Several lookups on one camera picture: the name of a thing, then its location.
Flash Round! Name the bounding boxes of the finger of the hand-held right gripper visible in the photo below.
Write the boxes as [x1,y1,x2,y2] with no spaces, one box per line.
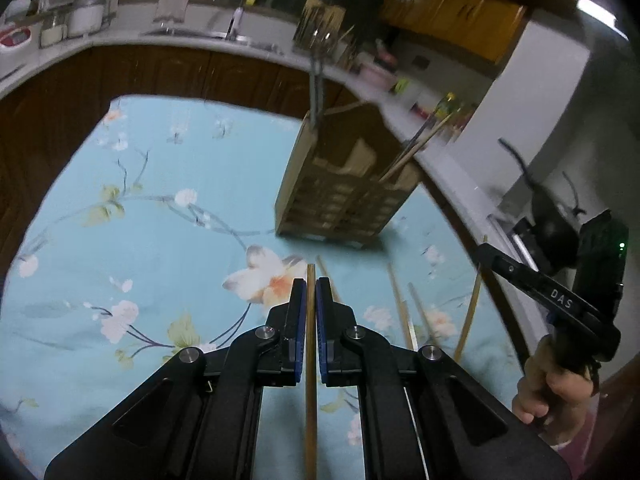
[474,241,545,297]

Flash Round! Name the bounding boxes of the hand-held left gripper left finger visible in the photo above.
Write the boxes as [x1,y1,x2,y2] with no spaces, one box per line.
[44,278,307,480]

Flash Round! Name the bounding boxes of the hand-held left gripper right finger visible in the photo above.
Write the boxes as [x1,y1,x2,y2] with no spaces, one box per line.
[316,279,572,480]

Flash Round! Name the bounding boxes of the wooden utensil holder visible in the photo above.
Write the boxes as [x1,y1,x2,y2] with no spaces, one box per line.
[274,100,424,252]

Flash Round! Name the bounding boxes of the metal fork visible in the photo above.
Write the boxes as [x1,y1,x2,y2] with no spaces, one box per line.
[304,29,337,127]

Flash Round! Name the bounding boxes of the person's right forearm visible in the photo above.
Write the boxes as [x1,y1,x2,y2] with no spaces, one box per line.
[549,404,602,467]

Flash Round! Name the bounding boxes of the person's right hand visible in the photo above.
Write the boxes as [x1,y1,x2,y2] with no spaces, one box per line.
[511,334,600,447]

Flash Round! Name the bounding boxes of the gas stove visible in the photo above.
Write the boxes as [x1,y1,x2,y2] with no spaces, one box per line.
[486,211,557,275]

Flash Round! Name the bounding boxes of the black wok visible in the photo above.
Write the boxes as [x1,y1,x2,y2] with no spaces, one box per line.
[496,137,590,277]

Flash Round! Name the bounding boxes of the blue floral tablecloth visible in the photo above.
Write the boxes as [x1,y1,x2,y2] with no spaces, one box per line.
[0,94,531,480]

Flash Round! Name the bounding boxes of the cooking oil bottle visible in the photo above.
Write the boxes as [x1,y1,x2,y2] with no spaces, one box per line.
[434,91,459,117]

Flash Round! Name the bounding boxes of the pink bowl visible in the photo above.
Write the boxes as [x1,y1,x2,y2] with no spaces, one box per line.
[359,61,397,87]

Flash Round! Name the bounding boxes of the steel range hood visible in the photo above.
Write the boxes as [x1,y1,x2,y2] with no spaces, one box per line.
[574,0,632,42]

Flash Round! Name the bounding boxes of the wooden upper cabinets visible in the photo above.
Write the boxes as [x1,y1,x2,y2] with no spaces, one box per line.
[379,0,592,64]

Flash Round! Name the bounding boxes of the wooden cabinets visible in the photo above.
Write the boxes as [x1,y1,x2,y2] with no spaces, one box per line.
[0,44,362,288]
[379,0,592,64]

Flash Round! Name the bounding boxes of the wooden knife block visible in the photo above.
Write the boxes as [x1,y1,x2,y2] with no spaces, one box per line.
[291,0,347,57]

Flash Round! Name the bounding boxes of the wooden lower cabinets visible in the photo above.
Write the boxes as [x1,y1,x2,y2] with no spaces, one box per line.
[0,44,362,288]

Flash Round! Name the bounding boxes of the steel kitchen sink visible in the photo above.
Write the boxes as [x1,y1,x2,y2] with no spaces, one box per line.
[139,26,253,44]

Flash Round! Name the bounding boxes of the chrome sink faucet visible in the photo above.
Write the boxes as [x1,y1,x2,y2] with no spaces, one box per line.
[213,0,247,42]

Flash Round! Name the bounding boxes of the hanging dish cloth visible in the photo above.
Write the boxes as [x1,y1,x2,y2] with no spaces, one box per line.
[156,0,192,24]

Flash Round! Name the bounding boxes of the white lidded pot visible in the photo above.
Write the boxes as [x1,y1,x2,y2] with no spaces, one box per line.
[66,0,109,39]

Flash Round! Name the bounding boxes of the glass storage jar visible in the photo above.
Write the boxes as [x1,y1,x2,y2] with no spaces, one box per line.
[39,11,69,49]

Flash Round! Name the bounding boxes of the white red rice cooker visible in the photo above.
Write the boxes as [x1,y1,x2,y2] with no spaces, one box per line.
[0,24,34,55]

